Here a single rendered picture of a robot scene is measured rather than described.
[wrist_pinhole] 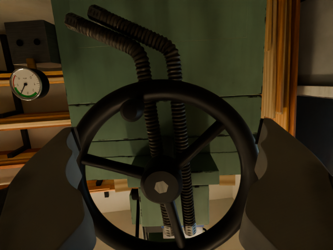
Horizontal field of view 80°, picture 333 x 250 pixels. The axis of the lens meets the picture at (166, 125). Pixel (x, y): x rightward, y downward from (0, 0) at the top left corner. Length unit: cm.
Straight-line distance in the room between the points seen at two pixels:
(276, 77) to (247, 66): 147
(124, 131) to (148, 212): 18
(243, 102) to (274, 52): 147
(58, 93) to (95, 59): 271
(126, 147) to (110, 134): 5
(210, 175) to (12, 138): 333
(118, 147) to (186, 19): 32
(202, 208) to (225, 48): 33
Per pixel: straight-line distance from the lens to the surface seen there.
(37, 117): 277
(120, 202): 354
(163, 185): 29
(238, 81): 47
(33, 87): 47
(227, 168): 51
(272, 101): 194
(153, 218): 45
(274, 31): 194
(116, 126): 48
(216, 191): 368
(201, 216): 45
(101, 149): 51
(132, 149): 49
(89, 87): 49
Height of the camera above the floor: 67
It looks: 13 degrees up
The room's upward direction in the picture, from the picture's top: 177 degrees clockwise
